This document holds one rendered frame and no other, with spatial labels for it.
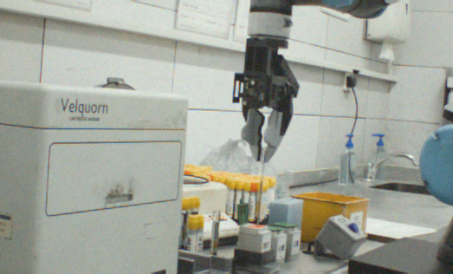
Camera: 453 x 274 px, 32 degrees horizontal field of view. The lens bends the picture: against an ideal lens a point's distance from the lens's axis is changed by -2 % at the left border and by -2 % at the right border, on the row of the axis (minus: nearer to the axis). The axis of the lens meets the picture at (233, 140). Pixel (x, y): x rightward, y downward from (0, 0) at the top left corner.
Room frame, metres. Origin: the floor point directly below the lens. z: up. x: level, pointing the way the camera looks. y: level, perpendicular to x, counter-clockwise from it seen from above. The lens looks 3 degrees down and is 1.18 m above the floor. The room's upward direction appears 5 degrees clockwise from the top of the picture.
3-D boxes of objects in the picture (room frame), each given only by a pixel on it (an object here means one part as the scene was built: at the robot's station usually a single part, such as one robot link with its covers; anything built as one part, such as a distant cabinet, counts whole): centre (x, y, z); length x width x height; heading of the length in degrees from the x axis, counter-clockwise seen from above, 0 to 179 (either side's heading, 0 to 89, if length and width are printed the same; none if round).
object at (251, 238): (1.41, -0.05, 0.92); 0.05 x 0.04 x 0.06; 64
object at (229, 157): (2.22, 0.02, 0.97); 0.26 x 0.17 x 0.19; 167
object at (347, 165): (3.13, -0.45, 0.97); 0.08 x 0.07 x 0.20; 155
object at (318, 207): (1.76, -0.22, 0.92); 0.13 x 0.13 x 0.10; 59
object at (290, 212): (1.63, -0.12, 0.92); 0.10 x 0.07 x 0.10; 158
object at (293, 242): (1.53, -0.11, 0.91); 0.05 x 0.04 x 0.07; 61
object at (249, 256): (1.41, -0.05, 0.89); 0.09 x 0.05 x 0.04; 64
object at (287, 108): (1.40, -0.07, 1.16); 0.05 x 0.02 x 0.09; 64
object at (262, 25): (1.39, -0.05, 1.30); 0.08 x 0.08 x 0.05
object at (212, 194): (1.68, 0.13, 0.94); 0.30 x 0.24 x 0.12; 52
